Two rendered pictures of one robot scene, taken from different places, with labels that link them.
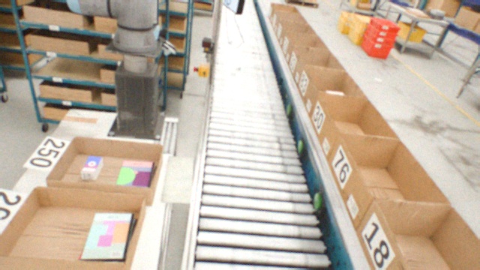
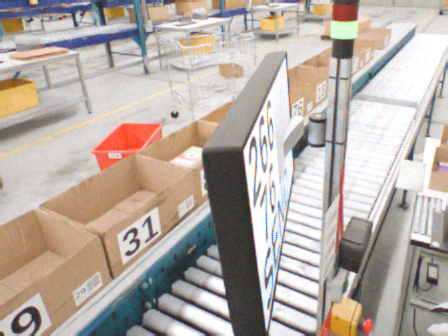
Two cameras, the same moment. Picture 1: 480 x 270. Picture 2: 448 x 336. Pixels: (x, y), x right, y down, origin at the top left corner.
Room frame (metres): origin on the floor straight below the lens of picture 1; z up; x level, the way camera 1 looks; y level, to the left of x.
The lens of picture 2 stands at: (2.74, 0.62, 1.72)
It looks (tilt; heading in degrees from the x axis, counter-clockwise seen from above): 25 degrees down; 216
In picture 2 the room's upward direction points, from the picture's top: 1 degrees counter-clockwise
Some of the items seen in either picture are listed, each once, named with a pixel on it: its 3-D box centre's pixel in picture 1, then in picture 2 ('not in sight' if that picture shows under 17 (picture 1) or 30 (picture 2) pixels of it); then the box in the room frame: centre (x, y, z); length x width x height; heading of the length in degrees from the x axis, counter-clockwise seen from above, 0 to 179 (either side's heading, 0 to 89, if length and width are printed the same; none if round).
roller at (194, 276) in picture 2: (247, 92); (247, 299); (2.08, 0.03, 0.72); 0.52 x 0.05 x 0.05; 98
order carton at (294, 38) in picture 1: (304, 49); (2, 291); (2.57, -0.36, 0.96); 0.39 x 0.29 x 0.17; 8
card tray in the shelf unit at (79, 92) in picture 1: (73, 85); not in sight; (2.27, 1.48, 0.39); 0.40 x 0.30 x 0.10; 98
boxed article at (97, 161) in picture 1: (92, 168); not in sight; (0.96, 0.59, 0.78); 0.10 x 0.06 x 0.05; 9
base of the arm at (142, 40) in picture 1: (135, 34); not in sight; (1.37, 0.56, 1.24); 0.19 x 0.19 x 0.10
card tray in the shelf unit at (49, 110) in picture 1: (76, 106); not in sight; (2.26, 1.48, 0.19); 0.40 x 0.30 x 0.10; 96
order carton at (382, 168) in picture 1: (380, 181); (279, 103); (1.01, -0.58, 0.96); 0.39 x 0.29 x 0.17; 8
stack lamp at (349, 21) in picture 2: not in sight; (344, 20); (2.06, 0.30, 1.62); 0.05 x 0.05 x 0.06
